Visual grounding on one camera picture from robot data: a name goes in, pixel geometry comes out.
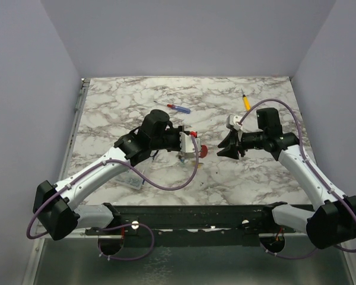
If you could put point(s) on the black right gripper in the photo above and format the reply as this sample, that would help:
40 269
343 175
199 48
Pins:
237 145

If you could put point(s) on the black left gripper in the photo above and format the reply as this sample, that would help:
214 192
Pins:
178 131

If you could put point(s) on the grey key organizer red handle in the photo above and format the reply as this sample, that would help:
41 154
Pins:
202 153

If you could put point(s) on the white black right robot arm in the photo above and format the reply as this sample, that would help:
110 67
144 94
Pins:
308 178

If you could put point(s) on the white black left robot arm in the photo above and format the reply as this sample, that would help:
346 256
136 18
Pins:
58 207

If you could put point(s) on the blue red screwdriver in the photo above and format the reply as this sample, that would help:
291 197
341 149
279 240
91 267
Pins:
175 107

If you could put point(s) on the yellow screwdriver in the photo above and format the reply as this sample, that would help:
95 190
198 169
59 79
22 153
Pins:
245 101

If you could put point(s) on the clear plastic screw organizer box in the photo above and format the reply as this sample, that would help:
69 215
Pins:
133 182

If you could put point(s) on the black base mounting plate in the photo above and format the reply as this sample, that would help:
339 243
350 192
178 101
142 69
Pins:
190 226

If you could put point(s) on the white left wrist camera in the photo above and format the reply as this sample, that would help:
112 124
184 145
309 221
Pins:
189 142

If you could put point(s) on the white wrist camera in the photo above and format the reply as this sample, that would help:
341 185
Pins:
233 123
189 142

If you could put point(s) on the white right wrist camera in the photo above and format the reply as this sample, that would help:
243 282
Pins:
233 123

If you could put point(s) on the aluminium left side rail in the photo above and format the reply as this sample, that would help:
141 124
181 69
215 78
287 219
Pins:
79 107

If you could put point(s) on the aluminium rail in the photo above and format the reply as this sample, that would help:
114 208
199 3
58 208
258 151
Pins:
328 222
79 107

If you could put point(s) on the aluminium front rail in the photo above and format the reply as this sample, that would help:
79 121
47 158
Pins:
328 222

